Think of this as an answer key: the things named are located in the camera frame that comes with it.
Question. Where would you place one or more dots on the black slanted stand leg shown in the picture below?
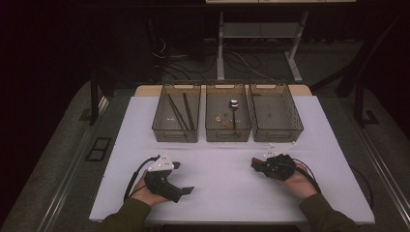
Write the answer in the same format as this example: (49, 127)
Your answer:
(351, 80)

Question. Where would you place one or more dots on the white table board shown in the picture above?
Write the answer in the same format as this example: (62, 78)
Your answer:
(209, 199)

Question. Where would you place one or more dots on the person's right hand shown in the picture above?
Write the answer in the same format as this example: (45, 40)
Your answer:
(301, 185)

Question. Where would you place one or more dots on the wooden table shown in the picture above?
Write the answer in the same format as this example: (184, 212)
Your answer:
(145, 91)

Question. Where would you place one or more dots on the black upright stand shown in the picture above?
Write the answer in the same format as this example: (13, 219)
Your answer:
(94, 96)
(358, 103)

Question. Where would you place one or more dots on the person's left hand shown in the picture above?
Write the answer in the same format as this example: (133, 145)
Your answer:
(145, 195)

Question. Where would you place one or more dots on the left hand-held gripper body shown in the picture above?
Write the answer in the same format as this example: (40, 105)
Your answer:
(161, 185)

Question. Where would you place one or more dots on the aluminium floor rail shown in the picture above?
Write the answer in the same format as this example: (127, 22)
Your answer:
(385, 175)
(71, 167)

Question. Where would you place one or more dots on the translucent grey plastic bin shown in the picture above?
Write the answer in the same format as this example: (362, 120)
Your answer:
(275, 112)
(219, 103)
(167, 119)

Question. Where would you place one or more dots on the dark brown chopstick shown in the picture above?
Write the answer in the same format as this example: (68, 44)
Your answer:
(189, 111)
(178, 112)

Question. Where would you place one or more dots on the grey metal stand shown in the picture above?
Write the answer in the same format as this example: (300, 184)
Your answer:
(220, 48)

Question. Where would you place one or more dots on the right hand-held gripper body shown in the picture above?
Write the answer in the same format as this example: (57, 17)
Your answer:
(280, 167)

